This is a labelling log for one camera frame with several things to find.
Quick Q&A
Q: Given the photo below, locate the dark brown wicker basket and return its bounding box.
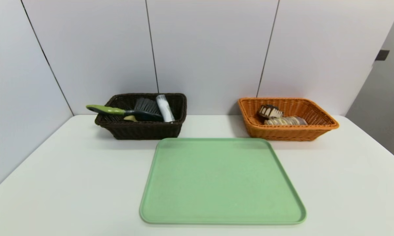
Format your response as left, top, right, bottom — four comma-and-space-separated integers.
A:
95, 93, 187, 140

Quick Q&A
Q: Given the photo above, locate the striped twisted bread loaf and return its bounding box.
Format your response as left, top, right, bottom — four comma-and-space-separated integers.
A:
264, 116, 308, 126

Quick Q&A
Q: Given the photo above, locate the orange wicker basket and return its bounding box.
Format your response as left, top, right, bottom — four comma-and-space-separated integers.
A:
238, 97, 340, 142

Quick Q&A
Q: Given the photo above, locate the grey brush with green handle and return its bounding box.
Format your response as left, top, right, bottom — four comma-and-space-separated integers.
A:
86, 98, 164, 122

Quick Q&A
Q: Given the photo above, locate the green plastic tray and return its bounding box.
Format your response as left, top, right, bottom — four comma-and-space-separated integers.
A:
139, 138, 307, 225

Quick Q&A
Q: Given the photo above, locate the chocolate blueberry cake slice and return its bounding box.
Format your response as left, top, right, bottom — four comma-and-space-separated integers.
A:
257, 105, 283, 119

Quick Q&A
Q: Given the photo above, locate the white plastic bottle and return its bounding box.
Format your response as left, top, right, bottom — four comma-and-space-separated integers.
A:
156, 94, 176, 123

